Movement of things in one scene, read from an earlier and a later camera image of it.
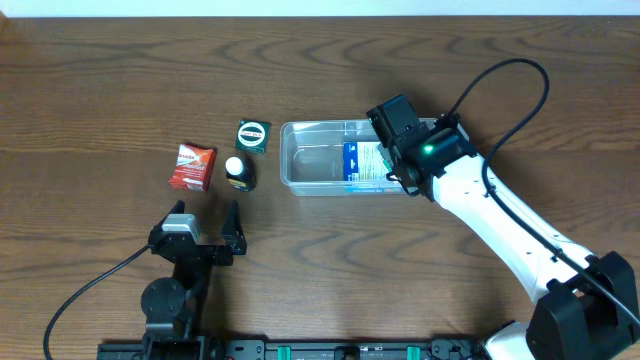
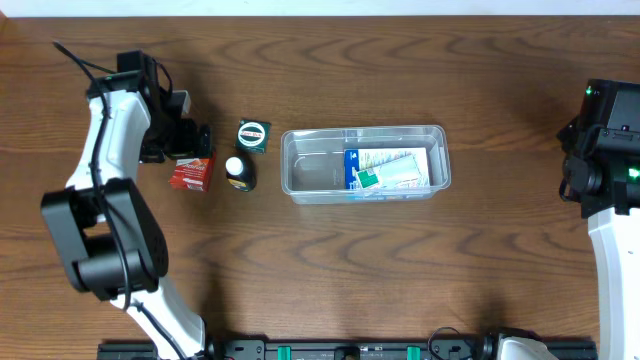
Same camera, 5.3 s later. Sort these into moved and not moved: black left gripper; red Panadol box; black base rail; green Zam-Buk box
Moved: black left gripper
Not moved: red Panadol box; black base rail; green Zam-Buk box
